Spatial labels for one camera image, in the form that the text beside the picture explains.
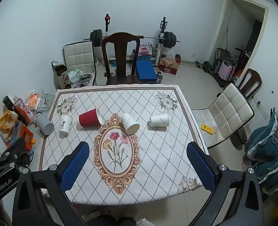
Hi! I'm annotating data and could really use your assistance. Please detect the red and white plastic bag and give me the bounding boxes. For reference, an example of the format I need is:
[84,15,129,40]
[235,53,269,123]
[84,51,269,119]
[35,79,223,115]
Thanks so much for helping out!
[137,44,153,57]

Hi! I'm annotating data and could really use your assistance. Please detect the grey cylindrical container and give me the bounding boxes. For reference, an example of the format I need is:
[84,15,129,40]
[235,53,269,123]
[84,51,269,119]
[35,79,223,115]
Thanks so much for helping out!
[34,115,55,136]

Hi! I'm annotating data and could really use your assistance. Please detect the blue bench pad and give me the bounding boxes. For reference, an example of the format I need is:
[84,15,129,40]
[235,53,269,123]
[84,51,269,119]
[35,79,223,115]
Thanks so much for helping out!
[136,60,158,81]

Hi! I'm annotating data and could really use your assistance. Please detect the orange snack bag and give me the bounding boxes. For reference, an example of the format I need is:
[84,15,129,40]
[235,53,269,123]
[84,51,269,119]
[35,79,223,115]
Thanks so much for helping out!
[25,90,42,110]

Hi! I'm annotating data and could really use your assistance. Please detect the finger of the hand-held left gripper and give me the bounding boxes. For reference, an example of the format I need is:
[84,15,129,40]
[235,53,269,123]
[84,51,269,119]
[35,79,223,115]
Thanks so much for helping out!
[0,138,27,170]

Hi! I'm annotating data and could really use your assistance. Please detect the folded grey cart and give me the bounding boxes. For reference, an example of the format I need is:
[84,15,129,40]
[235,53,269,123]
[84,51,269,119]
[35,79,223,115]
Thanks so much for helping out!
[214,47,234,74]

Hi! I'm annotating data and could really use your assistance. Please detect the printed paper box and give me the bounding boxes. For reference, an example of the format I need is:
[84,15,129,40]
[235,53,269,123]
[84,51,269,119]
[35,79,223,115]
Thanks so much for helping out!
[51,61,72,89]

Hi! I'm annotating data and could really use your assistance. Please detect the small black barbell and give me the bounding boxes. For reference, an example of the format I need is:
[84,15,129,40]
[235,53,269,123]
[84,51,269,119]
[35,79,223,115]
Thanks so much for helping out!
[195,60,211,72]

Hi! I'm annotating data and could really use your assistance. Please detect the yellow tool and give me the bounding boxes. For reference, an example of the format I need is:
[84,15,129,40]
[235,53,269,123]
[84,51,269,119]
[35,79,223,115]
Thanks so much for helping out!
[201,124,215,134]

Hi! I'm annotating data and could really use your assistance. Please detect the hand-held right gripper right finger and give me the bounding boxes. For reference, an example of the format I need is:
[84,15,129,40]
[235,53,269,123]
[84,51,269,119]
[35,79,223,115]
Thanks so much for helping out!
[187,142,265,226]

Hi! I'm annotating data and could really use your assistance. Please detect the white cup with black print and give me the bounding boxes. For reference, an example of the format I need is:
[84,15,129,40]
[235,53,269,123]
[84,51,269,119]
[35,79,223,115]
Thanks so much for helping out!
[59,115,73,138]

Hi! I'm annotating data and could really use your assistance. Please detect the blue-green blanket pile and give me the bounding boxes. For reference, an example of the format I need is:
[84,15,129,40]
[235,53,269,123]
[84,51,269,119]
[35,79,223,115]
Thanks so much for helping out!
[243,111,278,195]

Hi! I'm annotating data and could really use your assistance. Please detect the floral printed tablecloth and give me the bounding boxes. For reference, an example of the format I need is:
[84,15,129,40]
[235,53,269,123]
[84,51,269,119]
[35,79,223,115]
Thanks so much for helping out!
[36,84,209,206]

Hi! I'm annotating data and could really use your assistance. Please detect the brown wooden chair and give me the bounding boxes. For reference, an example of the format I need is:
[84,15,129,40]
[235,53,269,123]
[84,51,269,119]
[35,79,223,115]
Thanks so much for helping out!
[235,68,263,100]

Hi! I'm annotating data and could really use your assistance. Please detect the white weight rack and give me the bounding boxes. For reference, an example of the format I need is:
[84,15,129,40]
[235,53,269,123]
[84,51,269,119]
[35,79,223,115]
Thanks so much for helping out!
[103,13,169,76]

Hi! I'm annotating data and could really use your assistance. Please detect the pink suitcase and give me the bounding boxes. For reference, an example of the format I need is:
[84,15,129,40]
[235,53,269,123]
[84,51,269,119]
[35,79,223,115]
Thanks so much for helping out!
[218,61,235,82]

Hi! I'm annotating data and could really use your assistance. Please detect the orange box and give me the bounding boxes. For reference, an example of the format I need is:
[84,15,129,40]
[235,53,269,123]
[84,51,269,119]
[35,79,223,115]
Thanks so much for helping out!
[6,123,35,151]

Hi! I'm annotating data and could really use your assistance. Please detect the white padded chair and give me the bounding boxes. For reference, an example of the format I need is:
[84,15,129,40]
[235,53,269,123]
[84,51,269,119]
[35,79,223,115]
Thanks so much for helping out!
[63,41,97,86]
[191,83,255,150]

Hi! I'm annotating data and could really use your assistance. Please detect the yellow plastic bag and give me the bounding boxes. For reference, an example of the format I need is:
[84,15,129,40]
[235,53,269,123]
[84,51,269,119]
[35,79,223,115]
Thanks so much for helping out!
[0,110,19,144]

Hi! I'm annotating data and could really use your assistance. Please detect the metal bowl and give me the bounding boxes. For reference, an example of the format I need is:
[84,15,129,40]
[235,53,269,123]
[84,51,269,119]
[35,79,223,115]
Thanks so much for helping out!
[79,74,93,84]

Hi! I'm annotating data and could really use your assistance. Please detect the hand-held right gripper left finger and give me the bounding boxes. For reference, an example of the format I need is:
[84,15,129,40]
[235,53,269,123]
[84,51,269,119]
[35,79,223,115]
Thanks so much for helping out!
[12,141,90,226]

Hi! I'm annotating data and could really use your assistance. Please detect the red packet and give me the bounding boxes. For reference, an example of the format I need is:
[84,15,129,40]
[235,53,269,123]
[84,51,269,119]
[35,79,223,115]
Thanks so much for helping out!
[14,104,36,126]

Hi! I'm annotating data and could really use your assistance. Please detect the brown cardboard box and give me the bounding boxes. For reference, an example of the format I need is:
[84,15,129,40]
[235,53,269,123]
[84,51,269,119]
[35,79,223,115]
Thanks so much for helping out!
[158,54,181,75]

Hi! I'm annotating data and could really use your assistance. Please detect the white speckled paper cup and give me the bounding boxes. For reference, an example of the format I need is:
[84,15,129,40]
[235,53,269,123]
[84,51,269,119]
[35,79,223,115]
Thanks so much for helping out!
[149,113,169,128]
[121,113,140,134]

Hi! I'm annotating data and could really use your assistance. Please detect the dark wooden chair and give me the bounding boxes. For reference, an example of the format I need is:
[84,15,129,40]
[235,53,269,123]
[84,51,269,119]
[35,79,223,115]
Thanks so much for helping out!
[101,32,142,86]

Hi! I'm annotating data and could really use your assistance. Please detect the green and white plastic bag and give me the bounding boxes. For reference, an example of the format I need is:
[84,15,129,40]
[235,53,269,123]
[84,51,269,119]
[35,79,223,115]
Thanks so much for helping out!
[67,69,84,83]

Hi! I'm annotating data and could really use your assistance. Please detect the red paper cup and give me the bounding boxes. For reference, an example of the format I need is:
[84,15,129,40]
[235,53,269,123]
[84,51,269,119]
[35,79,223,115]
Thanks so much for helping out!
[79,108,103,128]

